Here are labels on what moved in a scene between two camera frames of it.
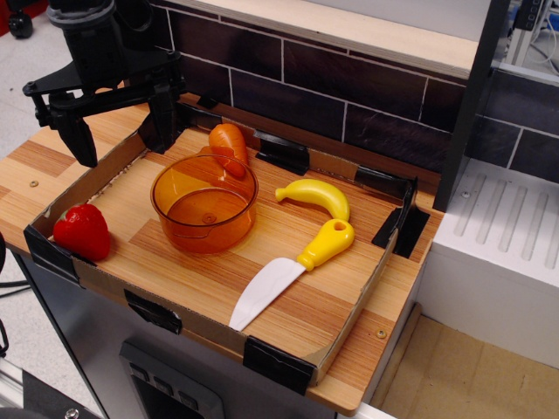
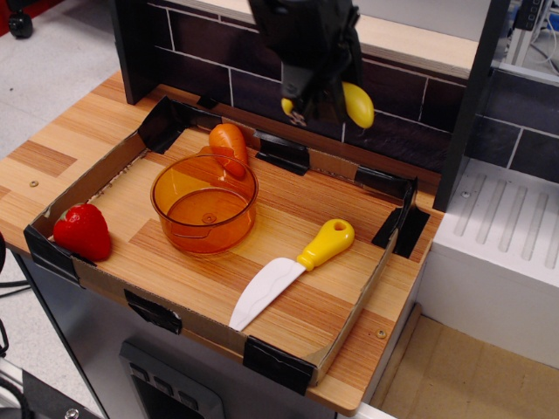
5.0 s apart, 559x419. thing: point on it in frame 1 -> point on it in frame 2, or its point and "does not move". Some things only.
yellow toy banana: x=316 y=189 -> x=359 y=106
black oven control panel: x=159 y=390 does not move
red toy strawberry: x=83 y=230 does not move
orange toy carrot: x=229 y=144 does not move
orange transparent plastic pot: x=206 y=202 does not move
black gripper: x=104 y=74 -> x=318 y=46
